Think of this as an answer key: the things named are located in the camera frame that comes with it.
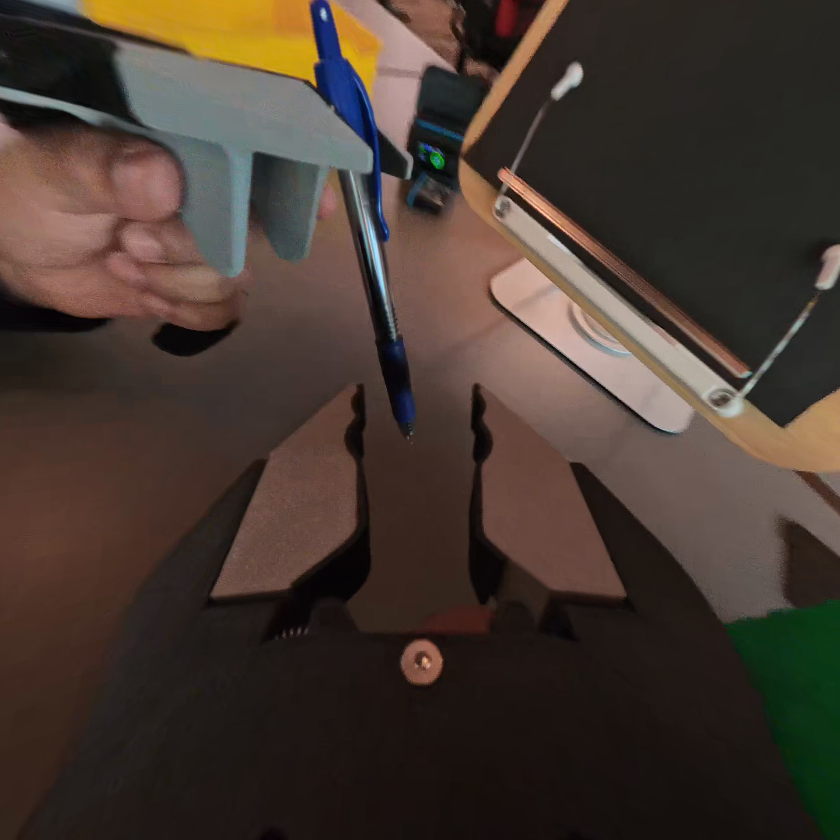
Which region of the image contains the green plastic bin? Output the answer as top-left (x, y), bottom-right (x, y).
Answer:
top-left (725, 604), bottom-right (840, 840)

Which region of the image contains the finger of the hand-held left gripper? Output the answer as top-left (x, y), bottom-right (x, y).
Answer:
top-left (0, 46), bottom-right (376, 278)
top-left (251, 128), bottom-right (416, 261)

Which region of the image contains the small black box blue trim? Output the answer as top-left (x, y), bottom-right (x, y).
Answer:
top-left (406, 177), bottom-right (454, 214)

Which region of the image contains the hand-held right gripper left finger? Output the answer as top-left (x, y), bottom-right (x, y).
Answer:
top-left (210, 384), bottom-right (371, 605)

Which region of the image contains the person's left hand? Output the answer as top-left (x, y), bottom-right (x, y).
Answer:
top-left (0, 121), bottom-right (337, 333)

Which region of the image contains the yellow plastic bin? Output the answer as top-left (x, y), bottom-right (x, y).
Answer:
top-left (79, 0), bottom-right (383, 93)

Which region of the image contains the black board book stand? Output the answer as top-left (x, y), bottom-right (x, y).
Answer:
top-left (459, 0), bottom-right (840, 473)

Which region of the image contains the person's left forearm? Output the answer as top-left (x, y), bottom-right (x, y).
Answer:
top-left (0, 279), bottom-right (109, 333)

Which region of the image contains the black device with screen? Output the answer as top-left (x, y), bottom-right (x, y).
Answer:
top-left (407, 66), bottom-right (490, 191)

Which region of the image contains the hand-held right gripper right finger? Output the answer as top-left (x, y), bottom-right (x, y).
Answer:
top-left (467, 384), bottom-right (627, 605)

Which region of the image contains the blue ballpoint pen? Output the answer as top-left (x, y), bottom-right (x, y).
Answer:
top-left (310, 0), bottom-right (416, 444)

